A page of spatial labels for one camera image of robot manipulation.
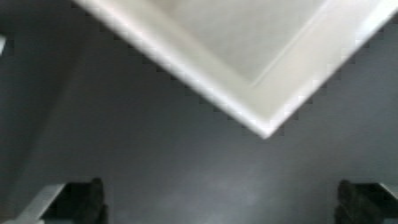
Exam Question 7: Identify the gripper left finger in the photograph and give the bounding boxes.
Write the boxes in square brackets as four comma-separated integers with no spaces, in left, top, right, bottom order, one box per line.
[11,178,109,224]

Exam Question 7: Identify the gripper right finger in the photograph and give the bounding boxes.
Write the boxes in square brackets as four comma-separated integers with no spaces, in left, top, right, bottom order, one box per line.
[334,180,398,224]

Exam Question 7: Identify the white drawer tray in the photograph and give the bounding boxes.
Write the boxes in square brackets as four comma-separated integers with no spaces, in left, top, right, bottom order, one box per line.
[73,0,398,137]

